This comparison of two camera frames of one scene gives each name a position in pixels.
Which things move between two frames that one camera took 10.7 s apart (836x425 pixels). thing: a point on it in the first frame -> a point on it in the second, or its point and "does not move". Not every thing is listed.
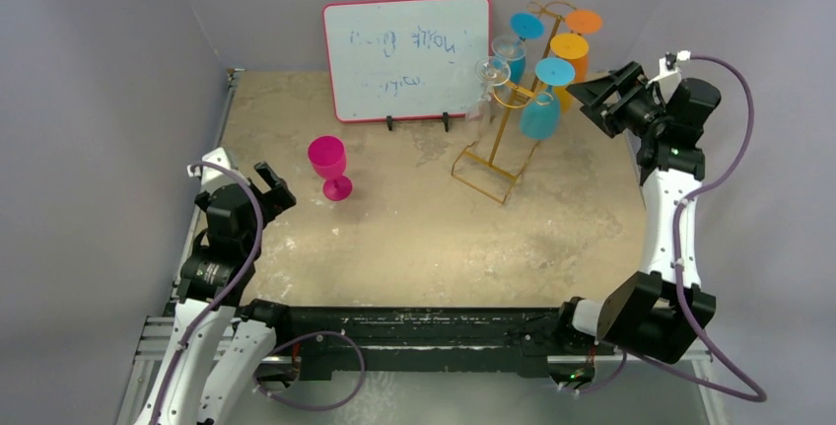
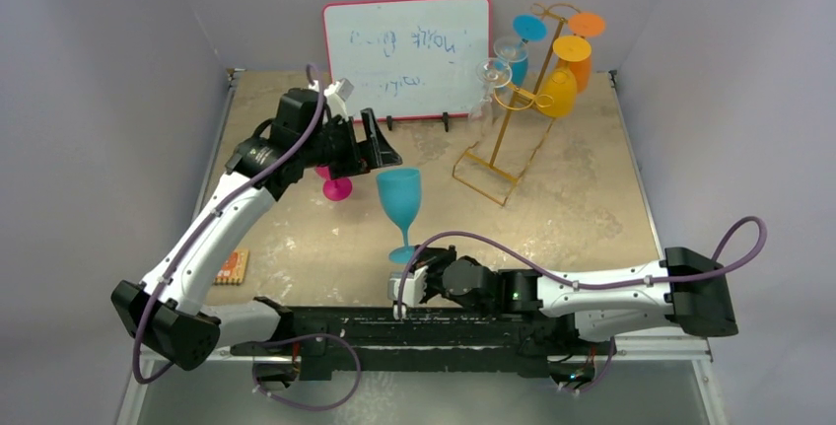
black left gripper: (277, 197) -> (356, 161)
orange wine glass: (583, 23) does not move
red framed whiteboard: (407, 58) does not move
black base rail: (525, 340) does not move
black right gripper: (613, 104) -> (432, 274)
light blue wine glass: (540, 115) -> (400, 191)
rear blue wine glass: (525, 26) does not move
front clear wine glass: (490, 71) does not move
